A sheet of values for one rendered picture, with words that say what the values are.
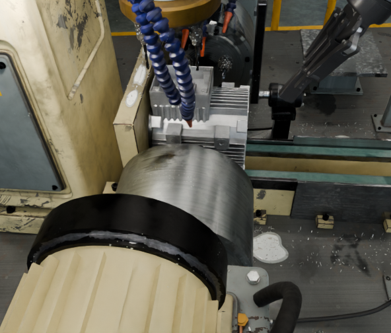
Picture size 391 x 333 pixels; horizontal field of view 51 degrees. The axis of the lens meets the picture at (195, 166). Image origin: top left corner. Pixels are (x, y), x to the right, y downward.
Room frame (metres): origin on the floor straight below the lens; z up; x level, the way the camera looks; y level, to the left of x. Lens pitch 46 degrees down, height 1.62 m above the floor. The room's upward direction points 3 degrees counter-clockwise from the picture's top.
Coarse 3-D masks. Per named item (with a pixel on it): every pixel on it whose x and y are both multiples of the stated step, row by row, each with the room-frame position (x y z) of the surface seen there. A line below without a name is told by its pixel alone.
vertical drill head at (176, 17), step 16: (160, 0) 0.65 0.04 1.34; (176, 0) 0.66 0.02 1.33; (192, 0) 0.65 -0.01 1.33; (208, 0) 0.66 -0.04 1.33; (128, 16) 0.66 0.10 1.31; (176, 16) 0.63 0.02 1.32; (192, 16) 0.64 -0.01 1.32; (208, 16) 0.65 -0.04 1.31; (192, 32) 0.66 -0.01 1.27; (144, 48) 0.68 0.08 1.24
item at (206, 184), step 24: (168, 144) 0.50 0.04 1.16; (144, 168) 0.46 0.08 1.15; (168, 168) 0.44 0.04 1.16; (192, 168) 0.44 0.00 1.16; (216, 168) 0.45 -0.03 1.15; (240, 168) 0.48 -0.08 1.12; (120, 192) 0.43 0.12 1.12; (144, 192) 0.40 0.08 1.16; (168, 192) 0.39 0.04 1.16; (192, 192) 0.39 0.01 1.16; (216, 192) 0.40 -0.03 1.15; (240, 192) 0.43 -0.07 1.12; (216, 216) 0.36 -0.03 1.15; (240, 216) 0.38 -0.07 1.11; (240, 240) 0.34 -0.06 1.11; (240, 264) 0.31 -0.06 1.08
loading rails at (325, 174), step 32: (256, 160) 0.72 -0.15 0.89; (288, 160) 0.71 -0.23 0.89; (320, 160) 0.70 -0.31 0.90; (352, 160) 0.69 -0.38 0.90; (384, 160) 0.68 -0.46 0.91; (256, 192) 0.62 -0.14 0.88; (288, 192) 0.61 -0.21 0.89; (320, 192) 0.59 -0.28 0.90; (352, 192) 0.58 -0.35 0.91; (384, 192) 0.57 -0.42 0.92; (320, 224) 0.57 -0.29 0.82; (384, 224) 0.56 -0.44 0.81
